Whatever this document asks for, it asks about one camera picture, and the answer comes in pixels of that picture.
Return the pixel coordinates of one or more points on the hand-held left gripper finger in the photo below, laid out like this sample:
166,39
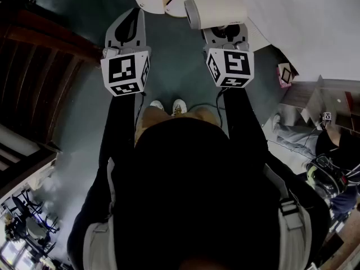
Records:
141,29
112,32

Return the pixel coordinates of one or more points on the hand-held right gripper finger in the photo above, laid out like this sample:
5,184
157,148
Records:
243,34
209,38

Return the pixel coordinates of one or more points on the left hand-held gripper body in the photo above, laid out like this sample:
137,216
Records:
123,70

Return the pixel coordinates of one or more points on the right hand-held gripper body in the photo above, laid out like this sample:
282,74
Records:
233,63

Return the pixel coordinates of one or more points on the cream hair dryer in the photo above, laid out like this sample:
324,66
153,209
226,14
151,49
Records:
222,8

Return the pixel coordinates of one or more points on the person's right forearm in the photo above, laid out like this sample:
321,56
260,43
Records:
244,122

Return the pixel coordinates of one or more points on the person's left forearm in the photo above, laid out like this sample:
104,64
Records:
119,128

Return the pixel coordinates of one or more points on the person's left white shoe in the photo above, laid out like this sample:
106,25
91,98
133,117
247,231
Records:
157,105

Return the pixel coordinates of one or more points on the person's white shoe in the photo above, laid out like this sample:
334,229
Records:
157,105
179,106

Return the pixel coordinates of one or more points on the person's tan trouser legs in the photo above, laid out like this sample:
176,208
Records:
149,117

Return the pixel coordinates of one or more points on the pink box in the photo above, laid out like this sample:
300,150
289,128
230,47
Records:
285,74

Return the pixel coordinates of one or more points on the person's right white shoe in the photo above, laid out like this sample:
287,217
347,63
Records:
179,106

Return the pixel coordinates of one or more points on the dark wooden staircase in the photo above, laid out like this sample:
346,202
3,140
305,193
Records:
39,74

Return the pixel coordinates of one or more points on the brown wooden cabinet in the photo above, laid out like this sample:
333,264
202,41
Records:
315,100

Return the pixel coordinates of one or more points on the person's black jacket torso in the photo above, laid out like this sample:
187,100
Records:
197,193

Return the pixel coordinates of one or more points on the grey office chair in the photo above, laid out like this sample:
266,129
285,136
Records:
35,228

